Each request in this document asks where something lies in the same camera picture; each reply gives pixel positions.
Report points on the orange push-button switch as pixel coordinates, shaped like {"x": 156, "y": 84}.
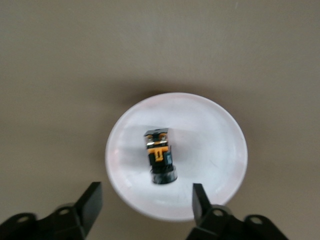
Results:
{"x": 158, "y": 155}

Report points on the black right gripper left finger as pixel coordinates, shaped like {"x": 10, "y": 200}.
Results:
{"x": 82, "y": 210}

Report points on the pale pink round plate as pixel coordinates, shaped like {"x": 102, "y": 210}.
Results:
{"x": 200, "y": 150}

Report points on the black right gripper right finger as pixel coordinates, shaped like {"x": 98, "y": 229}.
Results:
{"x": 202, "y": 210}

